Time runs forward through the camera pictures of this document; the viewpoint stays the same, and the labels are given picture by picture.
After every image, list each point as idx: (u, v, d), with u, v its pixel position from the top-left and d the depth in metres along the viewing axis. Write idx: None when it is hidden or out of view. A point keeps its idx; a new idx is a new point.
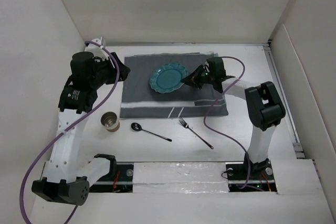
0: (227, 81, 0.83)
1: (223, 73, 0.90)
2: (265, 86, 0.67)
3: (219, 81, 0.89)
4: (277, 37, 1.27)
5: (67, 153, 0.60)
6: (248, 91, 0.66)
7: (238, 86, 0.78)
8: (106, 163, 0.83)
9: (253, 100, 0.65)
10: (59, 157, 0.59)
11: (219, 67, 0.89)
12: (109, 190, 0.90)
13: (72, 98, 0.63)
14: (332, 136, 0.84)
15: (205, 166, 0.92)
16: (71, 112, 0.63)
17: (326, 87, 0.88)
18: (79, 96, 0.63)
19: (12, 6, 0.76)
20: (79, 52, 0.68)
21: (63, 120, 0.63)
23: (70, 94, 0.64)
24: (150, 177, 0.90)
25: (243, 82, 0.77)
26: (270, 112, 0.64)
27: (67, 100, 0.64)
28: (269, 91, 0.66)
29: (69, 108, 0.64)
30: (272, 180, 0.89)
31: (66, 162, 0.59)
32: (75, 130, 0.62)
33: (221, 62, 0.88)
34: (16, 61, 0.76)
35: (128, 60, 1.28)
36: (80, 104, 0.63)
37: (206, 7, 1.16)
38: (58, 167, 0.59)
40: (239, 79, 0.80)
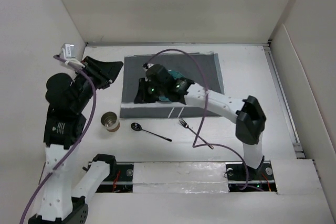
0: (192, 95, 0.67)
1: (170, 81, 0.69)
2: (252, 104, 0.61)
3: (173, 91, 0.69)
4: (277, 38, 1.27)
5: (60, 191, 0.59)
6: (242, 118, 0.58)
7: (213, 105, 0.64)
8: (104, 171, 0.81)
9: (247, 124, 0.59)
10: (52, 195, 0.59)
11: (163, 75, 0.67)
12: (109, 190, 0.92)
13: (58, 132, 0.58)
14: (332, 136, 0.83)
15: (205, 165, 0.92)
16: (58, 148, 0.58)
17: (326, 87, 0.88)
18: (64, 131, 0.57)
19: (12, 5, 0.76)
20: (52, 77, 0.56)
21: (50, 157, 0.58)
23: (54, 127, 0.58)
24: (150, 177, 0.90)
25: (220, 99, 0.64)
26: (258, 128, 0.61)
27: (53, 134, 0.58)
28: (255, 108, 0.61)
29: (55, 142, 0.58)
30: (272, 180, 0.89)
31: (59, 201, 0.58)
32: (64, 166, 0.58)
33: (164, 69, 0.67)
34: (16, 60, 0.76)
35: (128, 60, 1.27)
36: (66, 139, 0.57)
37: (206, 6, 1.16)
38: (51, 204, 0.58)
40: (208, 93, 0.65)
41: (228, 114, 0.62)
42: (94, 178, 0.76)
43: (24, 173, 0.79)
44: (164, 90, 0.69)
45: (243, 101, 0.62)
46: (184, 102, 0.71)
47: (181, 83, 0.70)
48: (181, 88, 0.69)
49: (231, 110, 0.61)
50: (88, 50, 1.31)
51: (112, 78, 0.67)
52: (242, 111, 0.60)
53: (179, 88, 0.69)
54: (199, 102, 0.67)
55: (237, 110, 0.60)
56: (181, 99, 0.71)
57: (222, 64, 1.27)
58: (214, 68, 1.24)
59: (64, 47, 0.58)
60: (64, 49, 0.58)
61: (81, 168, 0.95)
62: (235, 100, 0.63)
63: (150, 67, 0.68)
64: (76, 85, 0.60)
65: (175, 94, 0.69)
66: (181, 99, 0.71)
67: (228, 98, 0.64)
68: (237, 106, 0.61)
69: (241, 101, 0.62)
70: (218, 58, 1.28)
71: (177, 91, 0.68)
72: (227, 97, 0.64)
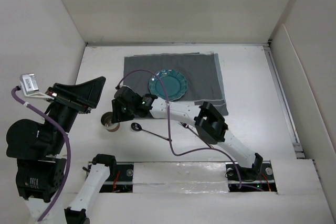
0: (156, 109, 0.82)
1: (136, 99, 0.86)
2: (207, 109, 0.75)
3: (139, 106, 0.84)
4: (277, 38, 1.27)
5: None
6: (200, 123, 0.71)
7: (176, 114, 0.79)
8: (102, 176, 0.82)
9: (207, 128, 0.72)
10: None
11: (128, 95, 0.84)
12: (109, 190, 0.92)
13: (33, 187, 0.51)
14: (332, 136, 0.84)
15: (205, 165, 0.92)
16: (38, 200, 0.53)
17: (326, 88, 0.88)
18: (39, 185, 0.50)
19: (13, 5, 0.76)
20: (11, 130, 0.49)
21: (32, 208, 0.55)
23: (27, 182, 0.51)
24: (150, 177, 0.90)
25: (180, 109, 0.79)
26: (218, 128, 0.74)
27: (28, 188, 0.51)
28: (211, 112, 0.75)
29: (33, 195, 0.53)
30: (272, 180, 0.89)
31: None
32: (51, 215, 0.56)
33: (129, 90, 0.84)
34: (16, 60, 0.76)
35: (128, 60, 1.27)
36: (44, 192, 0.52)
37: (206, 6, 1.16)
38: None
40: (169, 104, 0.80)
41: (189, 120, 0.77)
42: (95, 185, 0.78)
43: None
44: (132, 106, 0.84)
45: (199, 108, 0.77)
46: (151, 115, 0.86)
47: (146, 99, 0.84)
48: (146, 104, 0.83)
49: (190, 117, 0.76)
50: (88, 50, 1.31)
51: (92, 105, 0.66)
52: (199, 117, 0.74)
53: (145, 104, 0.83)
54: (163, 114, 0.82)
55: (195, 117, 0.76)
56: (148, 114, 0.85)
57: (222, 64, 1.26)
58: (214, 68, 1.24)
59: (22, 81, 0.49)
60: (22, 83, 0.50)
61: (81, 168, 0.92)
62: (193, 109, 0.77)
63: (118, 91, 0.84)
64: (45, 128, 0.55)
65: (141, 109, 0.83)
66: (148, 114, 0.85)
67: (186, 107, 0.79)
68: (195, 113, 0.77)
69: (198, 108, 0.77)
70: (218, 58, 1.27)
71: (144, 107, 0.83)
72: (186, 106, 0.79)
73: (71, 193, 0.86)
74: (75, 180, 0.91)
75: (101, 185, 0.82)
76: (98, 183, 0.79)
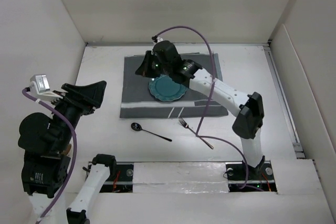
0: (198, 81, 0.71)
1: (178, 61, 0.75)
2: (255, 100, 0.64)
3: (179, 72, 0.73)
4: (277, 38, 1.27)
5: None
6: (244, 113, 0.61)
7: (218, 93, 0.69)
8: (102, 175, 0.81)
9: (248, 120, 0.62)
10: None
11: (170, 53, 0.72)
12: (109, 190, 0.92)
13: (37, 182, 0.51)
14: (332, 136, 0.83)
15: (205, 165, 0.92)
16: (42, 196, 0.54)
17: (326, 87, 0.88)
18: (44, 181, 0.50)
19: (13, 5, 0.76)
20: (23, 123, 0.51)
21: (36, 203, 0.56)
23: (32, 177, 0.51)
24: (150, 177, 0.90)
25: (226, 91, 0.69)
26: (256, 124, 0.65)
27: (32, 183, 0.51)
28: (258, 105, 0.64)
29: (38, 191, 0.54)
30: (272, 180, 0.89)
31: None
32: (53, 212, 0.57)
33: (172, 47, 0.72)
34: (16, 60, 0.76)
35: (128, 60, 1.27)
36: (48, 188, 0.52)
37: (206, 6, 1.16)
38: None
40: (215, 80, 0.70)
41: (232, 105, 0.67)
42: (95, 186, 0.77)
43: None
44: (170, 67, 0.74)
45: (248, 96, 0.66)
46: (188, 85, 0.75)
47: (188, 65, 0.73)
48: (187, 70, 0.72)
49: (235, 103, 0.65)
50: (88, 50, 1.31)
51: (97, 104, 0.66)
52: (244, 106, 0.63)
53: (186, 70, 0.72)
54: (204, 88, 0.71)
55: (241, 105, 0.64)
56: (185, 82, 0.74)
57: (222, 64, 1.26)
58: (214, 68, 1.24)
59: (35, 80, 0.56)
60: (35, 82, 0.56)
61: (81, 168, 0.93)
62: (240, 95, 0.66)
63: (160, 44, 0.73)
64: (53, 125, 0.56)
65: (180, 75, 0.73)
66: (185, 82, 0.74)
67: (233, 91, 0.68)
68: (241, 100, 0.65)
69: (247, 96, 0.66)
70: (218, 58, 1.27)
71: (183, 73, 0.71)
72: (232, 89, 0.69)
73: (72, 192, 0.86)
74: (75, 180, 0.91)
75: (101, 185, 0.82)
76: (98, 184, 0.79)
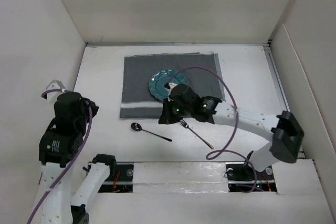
0: (221, 114, 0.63)
1: (196, 99, 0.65)
2: (287, 120, 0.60)
3: (200, 112, 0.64)
4: (277, 38, 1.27)
5: (59, 209, 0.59)
6: (280, 136, 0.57)
7: (244, 121, 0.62)
8: (103, 172, 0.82)
9: (285, 142, 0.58)
10: (50, 212, 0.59)
11: (189, 95, 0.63)
12: (109, 190, 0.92)
13: (52, 151, 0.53)
14: (332, 136, 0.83)
15: (205, 166, 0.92)
16: (55, 166, 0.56)
17: (326, 88, 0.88)
18: (59, 149, 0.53)
19: (12, 6, 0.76)
20: (67, 92, 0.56)
21: (47, 174, 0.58)
23: (49, 146, 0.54)
24: (150, 177, 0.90)
25: (252, 117, 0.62)
26: (297, 145, 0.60)
27: (48, 151, 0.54)
28: (292, 124, 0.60)
29: (51, 160, 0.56)
30: (272, 180, 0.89)
31: (59, 217, 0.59)
32: (62, 184, 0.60)
33: (190, 88, 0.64)
34: (16, 60, 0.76)
35: (128, 60, 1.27)
36: (61, 158, 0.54)
37: (206, 6, 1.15)
38: (50, 221, 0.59)
40: (237, 108, 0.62)
41: (263, 132, 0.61)
42: (95, 183, 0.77)
43: (24, 174, 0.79)
44: (191, 109, 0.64)
45: (277, 117, 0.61)
46: (211, 121, 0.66)
47: (208, 102, 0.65)
48: (209, 107, 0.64)
49: (266, 128, 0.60)
50: (88, 50, 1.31)
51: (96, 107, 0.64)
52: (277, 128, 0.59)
53: (207, 107, 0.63)
54: (228, 120, 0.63)
55: (272, 128, 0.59)
56: (209, 119, 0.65)
57: (223, 64, 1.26)
58: (214, 68, 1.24)
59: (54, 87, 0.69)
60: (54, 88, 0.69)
61: (81, 168, 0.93)
62: (272, 117, 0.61)
63: (175, 88, 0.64)
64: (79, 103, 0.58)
65: (202, 115, 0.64)
66: (208, 120, 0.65)
67: (260, 115, 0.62)
68: (272, 124, 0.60)
69: (276, 117, 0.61)
70: (218, 58, 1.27)
71: (205, 110, 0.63)
72: (258, 113, 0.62)
73: (72, 192, 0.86)
74: (75, 180, 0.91)
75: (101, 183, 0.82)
76: (99, 181, 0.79)
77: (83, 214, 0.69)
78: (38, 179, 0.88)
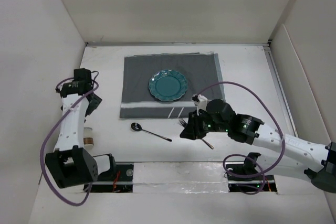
0: (264, 138, 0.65)
1: (234, 118, 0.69)
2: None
3: (239, 131, 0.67)
4: (277, 38, 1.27)
5: (76, 125, 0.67)
6: (330, 170, 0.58)
7: (292, 151, 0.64)
8: (105, 160, 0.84)
9: None
10: (68, 129, 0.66)
11: (228, 114, 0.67)
12: (109, 190, 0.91)
13: (73, 86, 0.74)
14: (332, 136, 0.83)
15: (205, 165, 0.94)
16: (73, 96, 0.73)
17: (326, 88, 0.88)
18: (78, 84, 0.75)
19: (11, 5, 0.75)
20: None
21: (67, 102, 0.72)
23: (70, 84, 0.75)
24: (150, 177, 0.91)
25: (299, 146, 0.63)
26: None
27: (69, 88, 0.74)
28: None
29: (70, 94, 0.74)
30: (272, 180, 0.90)
31: (75, 132, 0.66)
32: (79, 107, 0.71)
33: (228, 106, 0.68)
34: (16, 60, 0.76)
35: (128, 60, 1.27)
36: (80, 88, 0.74)
37: (207, 6, 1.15)
38: (68, 136, 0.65)
40: (284, 135, 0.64)
41: (310, 162, 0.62)
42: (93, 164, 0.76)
43: (24, 174, 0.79)
44: (229, 128, 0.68)
45: (327, 149, 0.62)
46: (249, 144, 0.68)
47: (247, 121, 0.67)
48: (248, 128, 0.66)
49: (316, 160, 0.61)
50: (88, 50, 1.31)
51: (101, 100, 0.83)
52: (328, 161, 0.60)
53: (245, 128, 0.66)
54: (271, 145, 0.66)
55: (322, 160, 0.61)
56: (247, 140, 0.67)
57: (222, 64, 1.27)
58: (214, 68, 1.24)
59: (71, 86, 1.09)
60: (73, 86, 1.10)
61: None
62: (320, 149, 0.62)
63: (215, 105, 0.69)
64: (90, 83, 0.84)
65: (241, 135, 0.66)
66: (247, 140, 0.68)
67: (307, 145, 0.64)
68: (321, 156, 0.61)
69: (325, 148, 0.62)
70: (218, 58, 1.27)
71: (244, 131, 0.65)
72: (306, 143, 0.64)
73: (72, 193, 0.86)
74: None
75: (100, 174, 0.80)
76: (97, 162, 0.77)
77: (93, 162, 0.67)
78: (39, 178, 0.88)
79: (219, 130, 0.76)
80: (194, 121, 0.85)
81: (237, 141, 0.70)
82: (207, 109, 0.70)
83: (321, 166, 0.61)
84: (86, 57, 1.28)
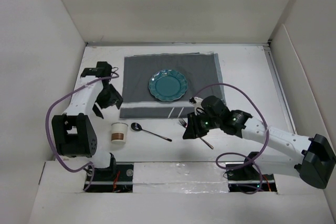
0: (250, 129, 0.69)
1: (227, 113, 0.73)
2: (320, 145, 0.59)
3: (228, 124, 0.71)
4: (277, 38, 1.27)
5: (86, 99, 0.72)
6: (310, 159, 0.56)
7: (276, 141, 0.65)
8: (107, 157, 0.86)
9: (316, 166, 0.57)
10: (79, 100, 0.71)
11: (219, 107, 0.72)
12: (109, 190, 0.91)
13: (93, 70, 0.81)
14: (332, 136, 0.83)
15: (205, 165, 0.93)
16: (90, 77, 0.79)
17: (326, 88, 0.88)
18: (97, 69, 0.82)
19: (12, 6, 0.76)
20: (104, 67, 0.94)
21: (84, 81, 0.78)
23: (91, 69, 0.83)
24: (150, 177, 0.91)
25: (282, 137, 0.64)
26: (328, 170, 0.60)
27: (88, 71, 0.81)
28: (325, 148, 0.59)
29: (88, 75, 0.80)
30: (272, 180, 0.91)
31: (84, 103, 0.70)
32: (94, 86, 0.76)
33: (220, 101, 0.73)
34: (16, 60, 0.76)
35: (128, 60, 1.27)
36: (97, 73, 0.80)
37: (206, 6, 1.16)
38: (77, 105, 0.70)
40: (268, 129, 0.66)
41: (293, 153, 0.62)
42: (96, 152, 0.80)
43: (24, 174, 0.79)
44: (220, 120, 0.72)
45: (310, 140, 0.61)
46: (240, 135, 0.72)
47: (238, 115, 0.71)
48: (238, 120, 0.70)
49: (297, 150, 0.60)
50: (88, 50, 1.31)
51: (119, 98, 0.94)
52: (309, 151, 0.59)
53: (235, 120, 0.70)
54: (257, 136, 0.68)
55: (303, 150, 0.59)
56: (237, 132, 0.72)
57: (222, 64, 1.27)
58: (214, 68, 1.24)
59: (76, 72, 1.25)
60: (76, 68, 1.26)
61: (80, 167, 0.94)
62: (302, 140, 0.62)
63: (207, 100, 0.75)
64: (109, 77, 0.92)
65: (231, 127, 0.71)
66: (237, 132, 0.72)
67: (291, 136, 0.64)
68: (303, 146, 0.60)
69: (308, 140, 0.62)
70: (217, 58, 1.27)
71: (234, 123, 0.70)
72: (290, 134, 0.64)
73: (71, 193, 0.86)
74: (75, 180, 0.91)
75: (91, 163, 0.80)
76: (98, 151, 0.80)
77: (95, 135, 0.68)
78: (39, 178, 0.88)
79: (216, 127, 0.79)
80: (193, 122, 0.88)
81: (229, 134, 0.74)
82: (202, 104, 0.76)
83: (301, 156, 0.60)
84: (86, 57, 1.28)
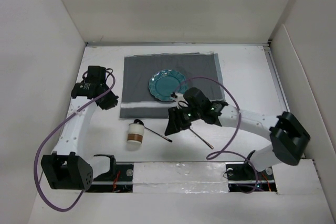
0: (226, 116, 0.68)
1: (207, 102, 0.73)
2: (287, 120, 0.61)
3: (208, 113, 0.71)
4: (277, 38, 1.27)
5: (77, 131, 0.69)
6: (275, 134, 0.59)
7: (247, 123, 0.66)
8: (107, 161, 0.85)
9: (283, 140, 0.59)
10: (70, 134, 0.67)
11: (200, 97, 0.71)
12: (109, 190, 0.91)
13: (84, 87, 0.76)
14: (332, 136, 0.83)
15: (205, 164, 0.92)
16: (82, 98, 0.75)
17: (326, 88, 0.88)
18: (89, 86, 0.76)
19: (12, 5, 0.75)
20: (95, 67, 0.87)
21: (74, 104, 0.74)
23: (82, 85, 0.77)
24: (150, 176, 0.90)
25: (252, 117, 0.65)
26: (301, 146, 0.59)
27: (80, 89, 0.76)
28: (292, 124, 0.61)
29: (80, 95, 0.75)
30: (272, 180, 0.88)
31: (75, 138, 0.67)
32: (85, 113, 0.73)
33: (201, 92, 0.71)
34: (16, 60, 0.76)
35: (128, 60, 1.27)
36: (90, 93, 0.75)
37: (206, 6, 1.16)
38: (67, 140, 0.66)
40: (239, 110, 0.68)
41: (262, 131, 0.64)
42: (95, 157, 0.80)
43: (24, 174, 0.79)
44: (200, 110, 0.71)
45: (276, 118, 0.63)
46: (218, 124, 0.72)
47: (217, 106, 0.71)
48: (217, 110, 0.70)
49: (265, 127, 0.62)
50: (88, 49, 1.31)
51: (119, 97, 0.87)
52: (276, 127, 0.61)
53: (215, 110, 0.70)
54: (232, 121, 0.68)
55: (270, 127, 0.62)
56: (216, 121, 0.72)
57: (222, 64, 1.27)
58: (214, 68, 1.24)
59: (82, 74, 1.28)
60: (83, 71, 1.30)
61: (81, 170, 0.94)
62: (270, 118, 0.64)
63: (188, 91, 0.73)
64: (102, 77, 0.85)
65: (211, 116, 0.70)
66: (216, 121, 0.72)
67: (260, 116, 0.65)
68: (270, 123, 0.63)
69: (276, 117, 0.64)
70: (218, 58, 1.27)
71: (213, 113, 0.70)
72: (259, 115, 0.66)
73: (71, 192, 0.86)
74: None
75: None
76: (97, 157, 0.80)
77: (90, 167, 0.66)
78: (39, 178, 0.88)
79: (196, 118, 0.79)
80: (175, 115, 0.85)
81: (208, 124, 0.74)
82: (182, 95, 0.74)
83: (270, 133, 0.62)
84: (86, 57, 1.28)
